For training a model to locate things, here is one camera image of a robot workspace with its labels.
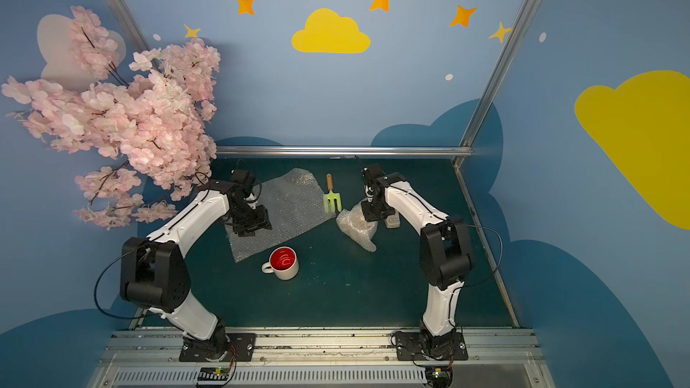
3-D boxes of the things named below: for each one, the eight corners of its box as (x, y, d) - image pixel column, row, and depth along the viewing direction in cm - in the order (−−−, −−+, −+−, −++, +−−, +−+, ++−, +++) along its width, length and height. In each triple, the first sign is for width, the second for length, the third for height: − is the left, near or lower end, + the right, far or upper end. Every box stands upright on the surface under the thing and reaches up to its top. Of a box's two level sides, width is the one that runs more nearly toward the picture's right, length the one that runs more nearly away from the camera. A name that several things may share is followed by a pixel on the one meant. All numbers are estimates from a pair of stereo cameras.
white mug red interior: (265, 279, 88) (260, 271, 83) (270, 255, 94) (266, 246, 88) (297, 279, 88) (293, 271, 83) (300, 255, 94) (297, 246, 88)
